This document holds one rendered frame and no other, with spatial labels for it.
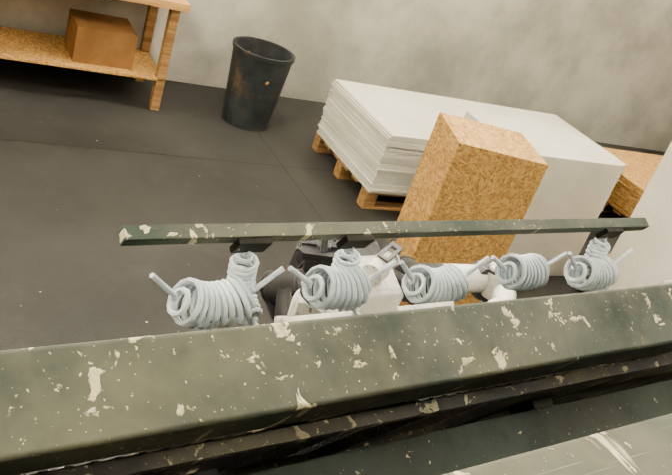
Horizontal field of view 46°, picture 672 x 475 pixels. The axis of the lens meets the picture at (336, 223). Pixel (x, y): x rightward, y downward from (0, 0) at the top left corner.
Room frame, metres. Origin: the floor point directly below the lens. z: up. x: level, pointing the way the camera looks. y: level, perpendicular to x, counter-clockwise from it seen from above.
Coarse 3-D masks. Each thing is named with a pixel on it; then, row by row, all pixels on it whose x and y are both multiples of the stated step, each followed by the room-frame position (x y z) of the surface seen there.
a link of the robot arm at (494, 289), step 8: (488, 272) 2.24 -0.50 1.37; (488, 280) 2.23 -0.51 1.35; (496, 280) 2.21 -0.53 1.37; (488, 288) 2.22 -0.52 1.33; (496, 288) 2.18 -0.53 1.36; (504, 288) 2.17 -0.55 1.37; (480, 296) 2.24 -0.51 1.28; (488, 296) 2.21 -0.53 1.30; (496, 296) 2.13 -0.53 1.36; (504, 296) 2.12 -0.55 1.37; (512, 296) 2.14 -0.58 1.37
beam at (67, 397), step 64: (320, 320) 0.78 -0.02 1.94; (384, 320) 0.84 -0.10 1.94; (448, 320) 0.90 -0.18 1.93; (512, 320) 0.97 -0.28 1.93; (576, 320) 1.04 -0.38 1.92; (640, 320) 1.13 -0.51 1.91; (0, 384) 0.53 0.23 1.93; (64, 384) 0.56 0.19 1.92; (128, 384) 0.60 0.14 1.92; (192, 384) 0.63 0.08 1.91; (256, 384) 0.67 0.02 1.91; (320, 384) 0.72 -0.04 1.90; (384, 384) 0.77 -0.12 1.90; (448, 384) 0.84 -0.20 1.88; (0, 448) 0.49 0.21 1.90; (64, 448) 0.52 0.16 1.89; (128, 448) 0.59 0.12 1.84
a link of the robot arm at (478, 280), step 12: (444, 264) 2.20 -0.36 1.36; (456, 264) 2.22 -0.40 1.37; (468, 264) 2.25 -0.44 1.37; (492, 264) 2.25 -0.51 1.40; (468, 276) 2.19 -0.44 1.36; (480, 276) 2.21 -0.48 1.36; (456, 288) 2.17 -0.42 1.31; (468, 288) 2.19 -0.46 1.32; (480, 288) 2.21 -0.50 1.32; (480, 300) 2.23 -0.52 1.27
